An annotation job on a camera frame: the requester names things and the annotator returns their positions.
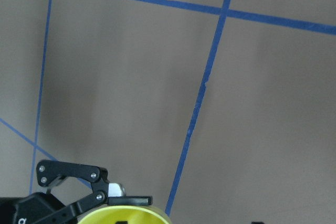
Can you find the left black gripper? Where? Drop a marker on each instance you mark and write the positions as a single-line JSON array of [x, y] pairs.
[[46, 208]]

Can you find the yellow cup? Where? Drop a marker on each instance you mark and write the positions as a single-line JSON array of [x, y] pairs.
[[126, 214]]

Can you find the brown paper table cover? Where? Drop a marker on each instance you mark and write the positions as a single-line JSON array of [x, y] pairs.
[[222, 110]]

